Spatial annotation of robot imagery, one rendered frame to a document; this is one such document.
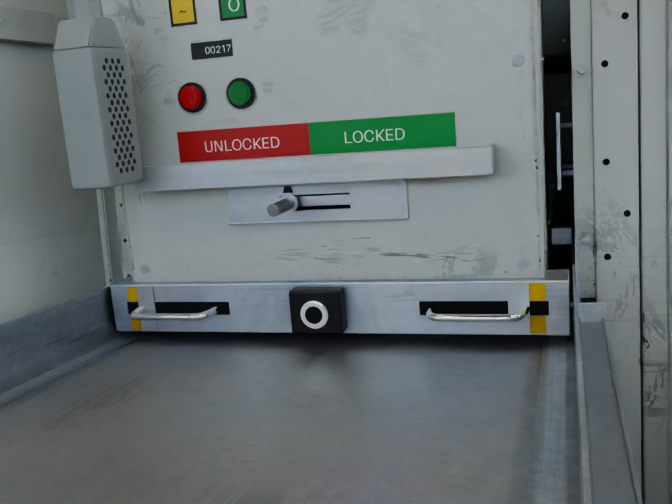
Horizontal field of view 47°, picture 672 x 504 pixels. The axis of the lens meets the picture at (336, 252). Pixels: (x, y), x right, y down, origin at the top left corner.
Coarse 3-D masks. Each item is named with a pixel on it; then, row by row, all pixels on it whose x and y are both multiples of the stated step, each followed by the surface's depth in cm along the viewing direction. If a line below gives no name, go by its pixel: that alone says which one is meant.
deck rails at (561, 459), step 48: (576, 288) 77; (0, 336) 77; (48, 336) 84; (96, 336) 93; (144, 336) 97; (576, 336) 59; (0, 384) 77; (48, 384) 79; (576, 384) 63; (576, 432) 57; (528, 480) 50; (576, 480) 49
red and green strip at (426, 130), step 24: (360, 120) 83; (384, 120) 82; (408, 120) 81; (432, 120) 81; (192, 144) 89; (216, 144) 88; (240, 144) 87; (264, 144) 86; (288, 144) 86; (312, 144) 85; (336, 144) 84; (360, 144) 83; (384, 144) 83; (408, 144) 82; (432, 144) 81
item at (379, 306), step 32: (160, 288) 93; (192, 288) 92; (224, 288) 90; (256, 288) 89; (288, 288) 88; (352, 288) 86; (384, 288) 85; (416, 288) 84; (448, 288) 83; (480, 288) 82; (128, 320) 95; (160, 320) 94; (192, 320) 92; (224, 320) 91; (256, 320) 90; (288, 320) 89; (352, 320) 87; (384, 320) 86; (416, 320) 85
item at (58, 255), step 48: (0, 0) 94; (48, 0) 100; (0, 48) 95; (48, 48) 101; (0, 96) 95; (48, 96) 101; (0, 144) 95; (48, 144) 101; (0, 192) 95; (48, 192) 101; (0, 240) 95; (48, 240) 101; (96, 240) 108; (0, 288) 95; (48, 288) 101; (96, 288) 108
